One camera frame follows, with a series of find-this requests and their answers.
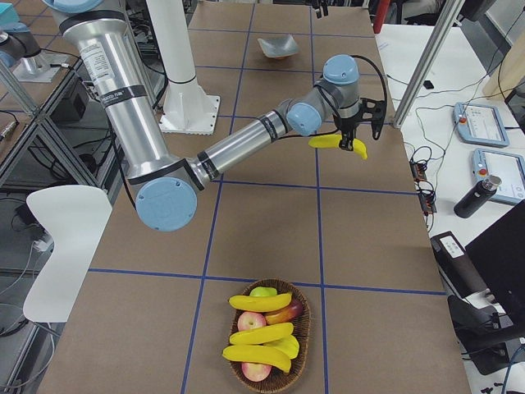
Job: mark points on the grey square plate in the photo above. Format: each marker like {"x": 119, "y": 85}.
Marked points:
{"x": 278, "y": 47}

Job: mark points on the blue teach pendant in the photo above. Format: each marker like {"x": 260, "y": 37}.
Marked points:
{"x": 508, "y": 167}
{"x": 480, "y": 124}

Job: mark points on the black box with label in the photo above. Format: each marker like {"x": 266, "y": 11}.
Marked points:
{"x": 457, "y": 266}

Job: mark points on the small black puck device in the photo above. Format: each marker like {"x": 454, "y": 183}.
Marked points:
{"x": 428, "y": 84}

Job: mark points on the green pear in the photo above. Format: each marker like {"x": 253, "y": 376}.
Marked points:
{"x": 263, "y": 291}

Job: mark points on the orange circuit board near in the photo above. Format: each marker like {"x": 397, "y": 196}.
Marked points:
{"x": 427, "y": 200}

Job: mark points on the black monitor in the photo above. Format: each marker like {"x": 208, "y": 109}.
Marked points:
{"x": 498, "y": 256}

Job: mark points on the blue teach pendant far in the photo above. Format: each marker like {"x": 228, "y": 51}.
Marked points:
{"x": 480, "y": 124}

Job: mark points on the woven wicker basket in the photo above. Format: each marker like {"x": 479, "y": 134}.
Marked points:
{"x": 278, "y": 381}

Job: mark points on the white curved panel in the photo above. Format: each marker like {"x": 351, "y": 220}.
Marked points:
{"x": 75, "y": 217}

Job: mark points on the blue teach pendant near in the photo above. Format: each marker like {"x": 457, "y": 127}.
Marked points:
{"x": 508, "y": 167}

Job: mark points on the pink apple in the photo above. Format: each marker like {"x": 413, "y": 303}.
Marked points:
{"x": 250, "y": 320}
{"x": 256, "y": 372}

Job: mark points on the yellow banana short right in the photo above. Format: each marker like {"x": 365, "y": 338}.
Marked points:
{"x": 289, "y": 345}

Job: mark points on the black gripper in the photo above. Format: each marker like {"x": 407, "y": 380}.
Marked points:
{"x": 348, "y": 124}

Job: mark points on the aluminium frame post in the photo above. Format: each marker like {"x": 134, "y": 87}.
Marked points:
{"x": 437, "y": 38}

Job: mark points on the pink apple rear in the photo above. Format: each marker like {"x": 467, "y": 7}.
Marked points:
{"x": 250, "y": 320}

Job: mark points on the orange circuit board far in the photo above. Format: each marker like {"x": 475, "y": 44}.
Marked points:
{"x": 418, "y": 171}

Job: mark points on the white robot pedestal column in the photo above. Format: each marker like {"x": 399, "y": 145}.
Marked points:
{"x": 186, "y": 107}

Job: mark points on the red yellow mango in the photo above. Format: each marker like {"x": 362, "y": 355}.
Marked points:
{"x": 284, "y": 315}

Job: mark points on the pink apple front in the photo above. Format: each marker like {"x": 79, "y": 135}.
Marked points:
{"x": 256, "y": 372}

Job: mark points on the black water bottle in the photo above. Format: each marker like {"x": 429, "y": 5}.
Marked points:
{"x": 479, "y": 194}

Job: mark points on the orange circuit board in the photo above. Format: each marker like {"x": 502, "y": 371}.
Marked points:
{"x": 418, "y": 171}
{"x": 427, "y": 200}

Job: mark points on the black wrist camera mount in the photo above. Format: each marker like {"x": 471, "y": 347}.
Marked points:
{"x": 374, "y": 112}

